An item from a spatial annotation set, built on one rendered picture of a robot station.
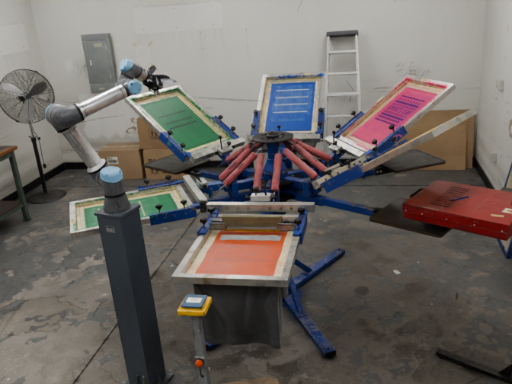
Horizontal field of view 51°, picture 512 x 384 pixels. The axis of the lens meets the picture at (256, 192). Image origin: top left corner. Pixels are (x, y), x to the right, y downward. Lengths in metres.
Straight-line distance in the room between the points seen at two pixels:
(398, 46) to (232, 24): 2.09
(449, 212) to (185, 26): 5.06
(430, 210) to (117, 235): 1.72
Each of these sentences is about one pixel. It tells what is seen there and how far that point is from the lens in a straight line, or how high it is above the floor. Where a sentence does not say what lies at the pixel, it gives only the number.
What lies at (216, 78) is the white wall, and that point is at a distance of 7.27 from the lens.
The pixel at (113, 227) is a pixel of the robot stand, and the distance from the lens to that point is 3.05.
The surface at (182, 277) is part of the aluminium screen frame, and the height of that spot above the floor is 0.99.
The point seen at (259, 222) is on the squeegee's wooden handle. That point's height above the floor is 1.03.
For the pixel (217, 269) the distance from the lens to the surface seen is 2.79.
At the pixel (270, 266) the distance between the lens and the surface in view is 2.77.
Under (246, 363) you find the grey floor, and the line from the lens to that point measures 3.68.
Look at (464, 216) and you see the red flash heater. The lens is 2.99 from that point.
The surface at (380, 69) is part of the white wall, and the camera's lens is 6.99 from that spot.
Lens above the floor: 2.27
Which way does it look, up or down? 20 degrees down
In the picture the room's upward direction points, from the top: 5 degrees counter-clockwise
